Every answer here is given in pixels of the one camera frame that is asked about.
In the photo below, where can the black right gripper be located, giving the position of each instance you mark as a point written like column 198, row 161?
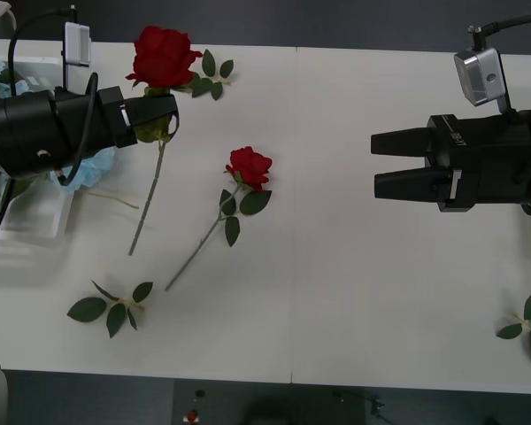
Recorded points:
column 491, row 159

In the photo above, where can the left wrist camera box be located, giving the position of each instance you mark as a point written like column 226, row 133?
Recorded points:
column 77, row 44

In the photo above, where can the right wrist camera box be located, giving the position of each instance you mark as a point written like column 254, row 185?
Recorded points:
column 480, row 77

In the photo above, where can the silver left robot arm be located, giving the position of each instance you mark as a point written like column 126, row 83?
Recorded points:
column 17, row 128

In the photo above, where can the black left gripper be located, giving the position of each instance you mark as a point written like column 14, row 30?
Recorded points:
column 113, row 115

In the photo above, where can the red rose with green stem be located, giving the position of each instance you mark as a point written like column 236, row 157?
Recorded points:
column 250, row 166
column 163, row 57

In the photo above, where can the grey base with red buttons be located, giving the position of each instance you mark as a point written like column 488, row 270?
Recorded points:
column 190, row 398

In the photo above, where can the shallow white box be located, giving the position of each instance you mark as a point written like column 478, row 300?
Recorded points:
column 40, row 217

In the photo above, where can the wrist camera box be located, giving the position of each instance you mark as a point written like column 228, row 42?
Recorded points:
column 480, row 77
column 77, row 44

